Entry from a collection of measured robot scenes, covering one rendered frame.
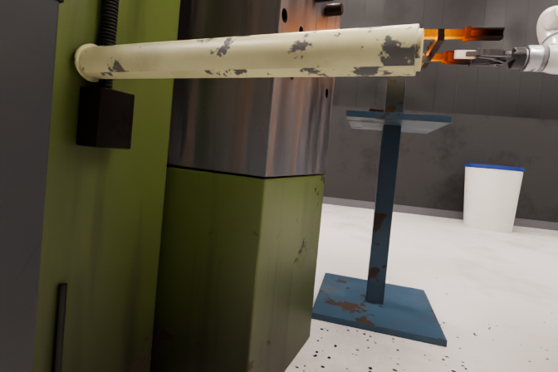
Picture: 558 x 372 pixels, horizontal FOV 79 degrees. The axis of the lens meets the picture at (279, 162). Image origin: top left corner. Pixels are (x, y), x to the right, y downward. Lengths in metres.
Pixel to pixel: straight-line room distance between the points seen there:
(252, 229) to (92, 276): 0.27
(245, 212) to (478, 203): 3.07
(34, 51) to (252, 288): 0.51
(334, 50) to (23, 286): 0.30
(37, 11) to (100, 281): 0.46
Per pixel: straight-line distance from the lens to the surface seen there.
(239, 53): 0.38
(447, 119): 1.09
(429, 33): 1.21
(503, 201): 3.56
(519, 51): 1.49
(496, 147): 4.12
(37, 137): 0.26
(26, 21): 0.27
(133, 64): 0.48
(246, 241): 0.64
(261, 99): 0.62
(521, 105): 4.25
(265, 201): 0.62
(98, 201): 0.60
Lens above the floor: 0.52
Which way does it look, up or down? 2 degrees down
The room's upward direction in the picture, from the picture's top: 5 degrees clockwise
